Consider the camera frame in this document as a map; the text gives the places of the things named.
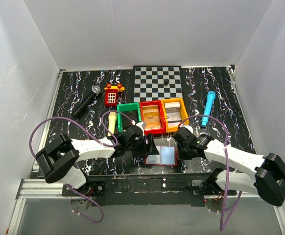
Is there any black white checkerboard mat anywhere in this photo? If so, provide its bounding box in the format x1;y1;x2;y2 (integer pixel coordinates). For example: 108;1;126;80
134;66;183;102

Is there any black card stack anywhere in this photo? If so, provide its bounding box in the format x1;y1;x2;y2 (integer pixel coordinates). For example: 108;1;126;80
121;110;140;131

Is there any white card stack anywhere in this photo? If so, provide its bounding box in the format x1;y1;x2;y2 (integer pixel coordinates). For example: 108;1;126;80
165;102;182;128

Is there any cream toy microphone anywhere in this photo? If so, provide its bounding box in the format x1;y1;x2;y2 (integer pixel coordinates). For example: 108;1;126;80
107;112;117;136

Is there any red toy phone booth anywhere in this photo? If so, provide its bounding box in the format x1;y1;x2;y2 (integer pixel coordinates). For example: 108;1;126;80
104;83;125;106

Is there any blue toy microphone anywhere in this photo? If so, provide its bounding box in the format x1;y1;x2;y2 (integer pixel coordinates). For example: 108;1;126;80
201;91;216;128

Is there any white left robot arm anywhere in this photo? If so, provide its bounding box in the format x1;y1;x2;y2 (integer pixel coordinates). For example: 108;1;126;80
35;125;159;189

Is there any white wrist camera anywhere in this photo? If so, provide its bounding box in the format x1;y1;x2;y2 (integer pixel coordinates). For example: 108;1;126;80
132;120;146;134
180;124;193;134

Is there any black chess pawn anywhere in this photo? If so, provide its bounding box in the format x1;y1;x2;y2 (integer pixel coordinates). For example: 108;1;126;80
164;79;169;86

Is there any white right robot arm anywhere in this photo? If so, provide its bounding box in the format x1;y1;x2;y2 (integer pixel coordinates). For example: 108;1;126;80
172;127;285;207

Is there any gold card stack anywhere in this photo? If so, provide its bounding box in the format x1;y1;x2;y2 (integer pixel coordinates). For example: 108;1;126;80
142;105;162;130

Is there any black microphone silver head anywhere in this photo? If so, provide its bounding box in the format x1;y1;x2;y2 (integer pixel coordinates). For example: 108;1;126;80
71;86;101;118

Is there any red plastic bin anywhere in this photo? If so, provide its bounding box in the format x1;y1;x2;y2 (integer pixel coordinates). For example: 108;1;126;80
139;100;166;135

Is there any green plastic bin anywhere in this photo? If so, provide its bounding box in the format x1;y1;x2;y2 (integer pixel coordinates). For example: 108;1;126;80
117;102;142;132

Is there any yellow plastic bin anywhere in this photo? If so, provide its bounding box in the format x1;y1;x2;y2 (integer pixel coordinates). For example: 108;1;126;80
161;97;189;133

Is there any red leather card holder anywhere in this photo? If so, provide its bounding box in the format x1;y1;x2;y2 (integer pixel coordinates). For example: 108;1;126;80
145;146;178;166

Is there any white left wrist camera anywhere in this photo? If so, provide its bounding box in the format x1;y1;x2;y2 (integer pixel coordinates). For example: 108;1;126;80
132;120;146;134

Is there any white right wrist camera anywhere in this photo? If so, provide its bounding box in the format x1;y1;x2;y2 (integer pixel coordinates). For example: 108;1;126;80
180;124;193;134

